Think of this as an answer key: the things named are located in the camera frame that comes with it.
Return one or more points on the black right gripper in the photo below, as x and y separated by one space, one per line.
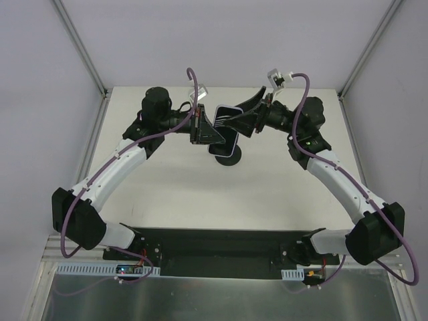
262 114

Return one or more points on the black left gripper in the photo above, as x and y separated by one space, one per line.
196 124

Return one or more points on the smartphone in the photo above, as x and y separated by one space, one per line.
227 148

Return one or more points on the black phone stand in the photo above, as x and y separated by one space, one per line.
231 160

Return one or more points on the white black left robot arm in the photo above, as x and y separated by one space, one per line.
76 212

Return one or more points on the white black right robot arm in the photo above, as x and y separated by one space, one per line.
378 226

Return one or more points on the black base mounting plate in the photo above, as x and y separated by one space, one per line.
205 253

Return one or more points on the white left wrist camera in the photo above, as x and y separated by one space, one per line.
199 94

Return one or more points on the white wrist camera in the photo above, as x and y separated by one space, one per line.
199 94
278 81

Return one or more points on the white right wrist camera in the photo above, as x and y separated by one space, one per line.
278 81

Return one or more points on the white slotted cable duct right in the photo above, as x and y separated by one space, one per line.
293 275

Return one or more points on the white slotted cable duct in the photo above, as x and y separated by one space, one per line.
293 275
106 269

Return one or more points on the aluminium frame rail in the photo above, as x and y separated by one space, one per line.
52 252

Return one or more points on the white slotted cable duct left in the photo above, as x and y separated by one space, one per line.
106 269

